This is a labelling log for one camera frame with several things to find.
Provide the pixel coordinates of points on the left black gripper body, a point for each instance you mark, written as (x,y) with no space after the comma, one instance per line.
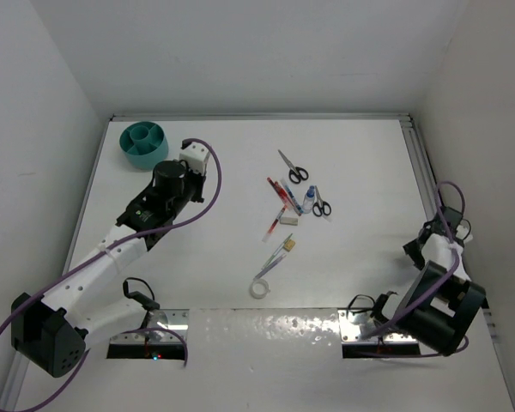
(191,184)

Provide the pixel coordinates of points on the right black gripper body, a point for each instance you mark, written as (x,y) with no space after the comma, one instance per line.
(412,249)

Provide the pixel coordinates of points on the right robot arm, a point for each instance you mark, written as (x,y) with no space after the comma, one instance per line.
(442,302)

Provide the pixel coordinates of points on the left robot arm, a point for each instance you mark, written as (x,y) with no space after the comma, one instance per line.
(50,329)

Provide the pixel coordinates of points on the teal divided pen holder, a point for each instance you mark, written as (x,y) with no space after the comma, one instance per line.
(144,145)

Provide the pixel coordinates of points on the dark red pen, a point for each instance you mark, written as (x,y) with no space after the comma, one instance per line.
(277,190)

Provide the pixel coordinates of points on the orange red pen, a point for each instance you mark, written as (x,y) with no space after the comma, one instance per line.
(273,225)

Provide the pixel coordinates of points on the white eraser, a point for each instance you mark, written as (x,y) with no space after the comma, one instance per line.
(289,221)

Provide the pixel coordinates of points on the red gel pen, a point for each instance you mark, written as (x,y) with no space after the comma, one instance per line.
(290,205)

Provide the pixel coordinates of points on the upper black scissors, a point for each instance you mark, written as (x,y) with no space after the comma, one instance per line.
(295,174)

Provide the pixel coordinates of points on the black scissors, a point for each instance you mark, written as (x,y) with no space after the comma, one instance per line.
(295,174)
(320,208)

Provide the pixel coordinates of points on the lower black scissors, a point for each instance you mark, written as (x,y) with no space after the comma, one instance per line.
(320,208)

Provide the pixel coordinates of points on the tan pencil sharpener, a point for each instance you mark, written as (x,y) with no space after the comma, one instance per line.
(289,245)

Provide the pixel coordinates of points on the glue bottle blue cap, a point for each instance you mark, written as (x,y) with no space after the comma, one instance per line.
(308,200)

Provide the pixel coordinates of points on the clear tape roll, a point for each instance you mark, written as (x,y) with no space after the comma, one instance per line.
(259,289)

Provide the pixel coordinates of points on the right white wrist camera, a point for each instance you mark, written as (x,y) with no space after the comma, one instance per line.
(463,233)

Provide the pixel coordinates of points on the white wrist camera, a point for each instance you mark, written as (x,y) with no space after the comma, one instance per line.
(463,233)
(196,156)

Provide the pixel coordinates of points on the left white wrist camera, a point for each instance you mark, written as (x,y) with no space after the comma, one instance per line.
(196,156)

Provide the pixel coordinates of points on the aluminium table frame rail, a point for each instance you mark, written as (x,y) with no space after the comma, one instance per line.
(125,117)

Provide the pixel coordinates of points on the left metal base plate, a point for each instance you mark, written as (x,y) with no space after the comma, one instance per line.
(176,320)

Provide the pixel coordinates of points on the metal base plate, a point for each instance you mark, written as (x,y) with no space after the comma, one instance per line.
(176,320)
(353,326)

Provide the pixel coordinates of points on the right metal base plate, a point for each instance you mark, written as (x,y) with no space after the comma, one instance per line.
(353,326)

